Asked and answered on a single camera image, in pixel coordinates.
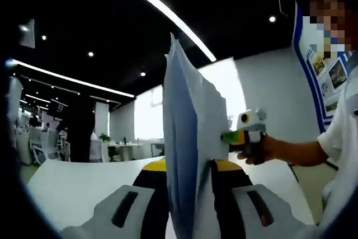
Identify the thin curved ceiling light strip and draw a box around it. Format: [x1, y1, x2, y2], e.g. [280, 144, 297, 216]
[11, 59, 137, 99]

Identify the group of white office chairs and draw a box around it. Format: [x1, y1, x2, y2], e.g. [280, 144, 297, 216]
[27, 126, 71, 165]

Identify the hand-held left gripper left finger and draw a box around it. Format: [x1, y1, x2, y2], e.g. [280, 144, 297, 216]
[60, 158, 170, 239]

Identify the ceiling air conditioner vent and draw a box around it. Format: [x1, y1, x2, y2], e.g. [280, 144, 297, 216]
[18, 18, 36, 49]

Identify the white square pillar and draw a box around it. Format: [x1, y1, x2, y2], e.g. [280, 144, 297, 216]
[8, 76, 23, 128]

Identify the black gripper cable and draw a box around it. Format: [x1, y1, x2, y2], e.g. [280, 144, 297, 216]
[287, 162, 300, 185]

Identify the wide curved ceiling light strip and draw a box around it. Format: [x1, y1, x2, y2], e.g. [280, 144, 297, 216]
[93, 0, 218, 62]

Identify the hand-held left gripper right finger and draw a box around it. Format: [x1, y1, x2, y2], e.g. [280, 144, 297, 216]
[209, 159, 318, 239]

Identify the white table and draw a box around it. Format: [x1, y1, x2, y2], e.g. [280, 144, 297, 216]
[26, 149, 322, 239]

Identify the person's right hand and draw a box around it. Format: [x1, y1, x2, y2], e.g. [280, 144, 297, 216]
[237, 133, 277, 166]

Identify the blue and white wall poster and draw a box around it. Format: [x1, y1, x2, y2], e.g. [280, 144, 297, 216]
[291, 0, 354, 134]

